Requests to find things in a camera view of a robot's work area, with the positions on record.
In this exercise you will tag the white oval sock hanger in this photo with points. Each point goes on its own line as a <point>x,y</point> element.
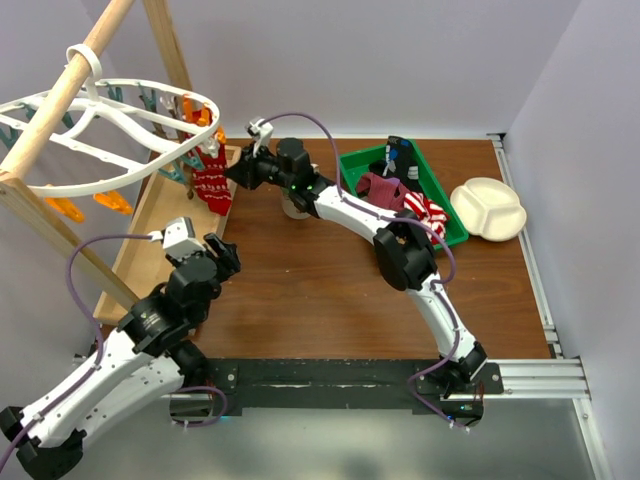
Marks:
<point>135,126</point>

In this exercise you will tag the black blue logo sock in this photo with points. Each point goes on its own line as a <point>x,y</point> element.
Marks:
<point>400,163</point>

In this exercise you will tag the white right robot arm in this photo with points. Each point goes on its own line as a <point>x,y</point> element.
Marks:
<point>403,248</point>

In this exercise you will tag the red cat christmas sock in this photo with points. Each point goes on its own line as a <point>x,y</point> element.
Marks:
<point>210,182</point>

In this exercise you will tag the cream divided plate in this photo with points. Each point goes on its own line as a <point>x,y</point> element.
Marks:
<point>489,208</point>

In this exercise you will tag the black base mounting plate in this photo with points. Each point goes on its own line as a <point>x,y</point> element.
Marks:
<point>353,384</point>

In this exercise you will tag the green plastic tray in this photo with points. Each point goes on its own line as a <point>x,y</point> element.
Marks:
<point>371,160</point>

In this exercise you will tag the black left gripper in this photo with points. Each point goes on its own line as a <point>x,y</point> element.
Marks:
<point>228,257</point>

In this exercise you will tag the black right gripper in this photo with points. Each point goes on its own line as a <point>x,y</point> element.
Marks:
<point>244,172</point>

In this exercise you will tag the wooden drying rack frame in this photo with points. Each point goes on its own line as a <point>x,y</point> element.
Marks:
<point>34,36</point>

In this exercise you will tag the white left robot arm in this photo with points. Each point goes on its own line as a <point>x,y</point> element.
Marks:
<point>145,357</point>

